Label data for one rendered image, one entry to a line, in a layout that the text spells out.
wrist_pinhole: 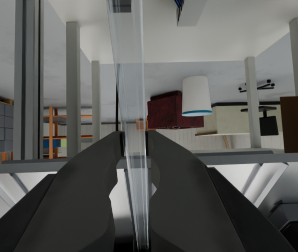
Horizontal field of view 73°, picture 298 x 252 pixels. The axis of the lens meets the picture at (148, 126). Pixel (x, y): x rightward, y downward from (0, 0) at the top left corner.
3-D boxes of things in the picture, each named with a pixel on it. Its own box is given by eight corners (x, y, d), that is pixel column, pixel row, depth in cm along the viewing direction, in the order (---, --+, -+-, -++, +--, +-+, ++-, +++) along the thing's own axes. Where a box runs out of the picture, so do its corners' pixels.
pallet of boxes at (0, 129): (-51, 93, 353) (-53, 154, 345) (-7, 92, 358) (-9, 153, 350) (-8, 104, 459) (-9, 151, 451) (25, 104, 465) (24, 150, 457)
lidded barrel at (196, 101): (214, 74, 300) (216, 111, 296) (204, 83, 346) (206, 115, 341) (183, 75, 298) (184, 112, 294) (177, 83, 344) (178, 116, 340)
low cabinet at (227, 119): (255, 110, 727) (257, 133, 721) (193, 112, 709) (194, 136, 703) (295, 100, 550) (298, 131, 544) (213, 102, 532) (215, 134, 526)
